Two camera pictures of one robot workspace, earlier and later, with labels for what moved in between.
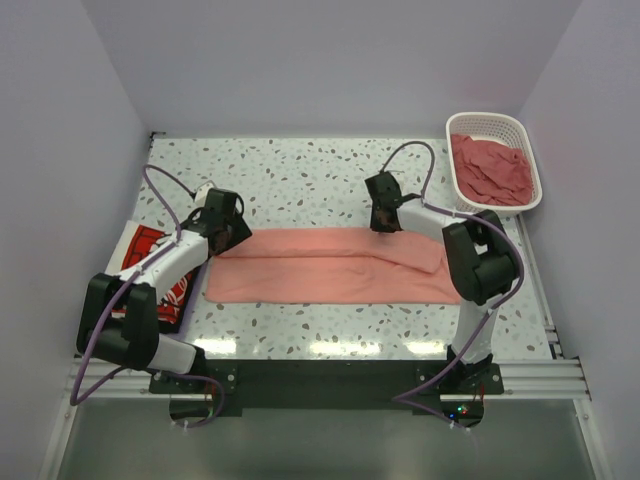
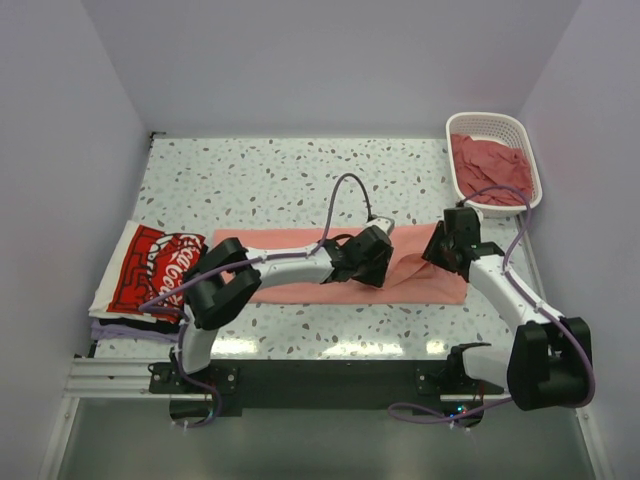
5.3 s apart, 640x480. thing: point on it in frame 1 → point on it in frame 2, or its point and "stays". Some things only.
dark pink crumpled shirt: [491, 172] stays
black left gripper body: [238, 232] → [372, 274]
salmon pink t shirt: [329, 265] stays
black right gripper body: [375, 223] → [436, 250]
